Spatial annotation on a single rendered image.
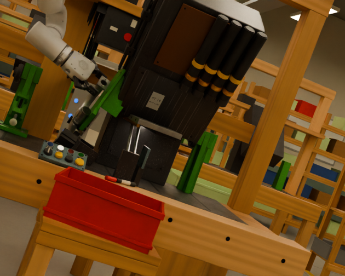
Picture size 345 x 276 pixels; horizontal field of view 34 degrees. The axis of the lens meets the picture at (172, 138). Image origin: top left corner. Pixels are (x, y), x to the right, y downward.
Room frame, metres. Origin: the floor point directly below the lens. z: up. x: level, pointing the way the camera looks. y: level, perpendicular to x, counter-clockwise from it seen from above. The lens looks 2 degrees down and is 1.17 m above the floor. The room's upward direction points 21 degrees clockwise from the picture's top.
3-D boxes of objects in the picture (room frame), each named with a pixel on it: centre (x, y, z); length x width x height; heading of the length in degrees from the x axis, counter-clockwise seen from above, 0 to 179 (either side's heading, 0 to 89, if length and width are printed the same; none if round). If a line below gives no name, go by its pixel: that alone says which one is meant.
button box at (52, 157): (1.84, 0.31, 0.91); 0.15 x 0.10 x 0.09; 104
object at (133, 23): (2.35, 0.36, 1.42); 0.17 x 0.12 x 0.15; 104
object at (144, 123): (2.10, 0.10, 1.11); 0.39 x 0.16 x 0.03; 14
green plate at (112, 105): (2.10, 0.26, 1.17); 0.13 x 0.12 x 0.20; 104
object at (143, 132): (2.34, 0.13, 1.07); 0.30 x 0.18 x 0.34; 104
